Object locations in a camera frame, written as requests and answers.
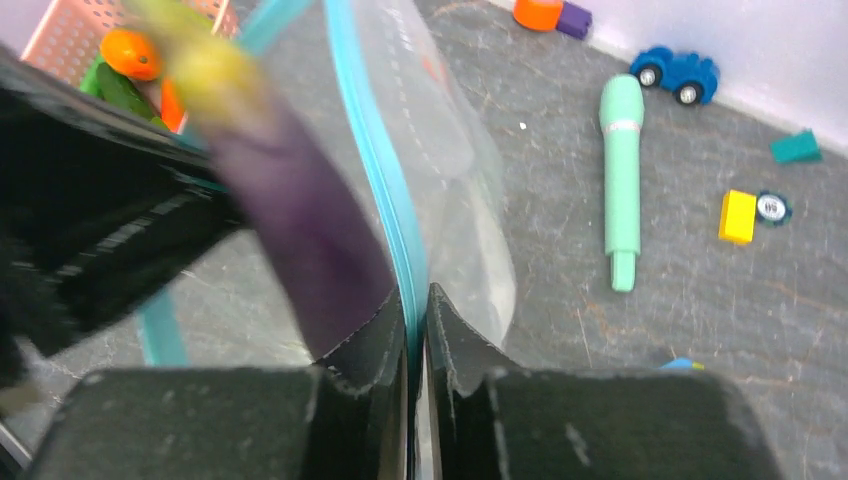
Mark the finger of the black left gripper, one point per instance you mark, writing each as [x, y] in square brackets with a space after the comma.
[99, 211]

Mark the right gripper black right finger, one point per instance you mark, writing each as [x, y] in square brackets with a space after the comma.
[494, 419]

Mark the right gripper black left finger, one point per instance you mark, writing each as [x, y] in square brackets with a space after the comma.
[344, 417]

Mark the pink plastic basket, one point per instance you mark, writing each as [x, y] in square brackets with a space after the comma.
[69, 29]

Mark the purple toy eggplant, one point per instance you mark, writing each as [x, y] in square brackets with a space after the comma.
[312, 230]

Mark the clear zip top bag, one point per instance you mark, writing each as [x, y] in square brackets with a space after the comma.
[370, 79]

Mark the dark green toy cucumber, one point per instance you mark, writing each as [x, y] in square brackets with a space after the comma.
[103, 82]

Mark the orange green toy mango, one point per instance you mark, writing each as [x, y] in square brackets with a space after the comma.
[132, 54]

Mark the blue green red block stack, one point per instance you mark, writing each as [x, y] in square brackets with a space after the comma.
[683, 363]

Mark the yellow small brick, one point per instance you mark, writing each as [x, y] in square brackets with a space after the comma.
[738, 217]

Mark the mint green toy microphone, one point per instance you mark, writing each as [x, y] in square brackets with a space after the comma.
[621, 115]

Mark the teal round token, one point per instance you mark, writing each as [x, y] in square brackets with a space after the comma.
[772, 209]

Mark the blue toy car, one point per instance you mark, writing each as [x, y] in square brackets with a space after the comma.
[693, 79]

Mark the orange half-round block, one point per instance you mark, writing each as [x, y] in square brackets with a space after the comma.
[538, 15]

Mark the purple small block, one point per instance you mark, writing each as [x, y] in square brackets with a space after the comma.
[574, 21]

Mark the teal triangle block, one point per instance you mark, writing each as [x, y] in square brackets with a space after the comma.
[798, 148]

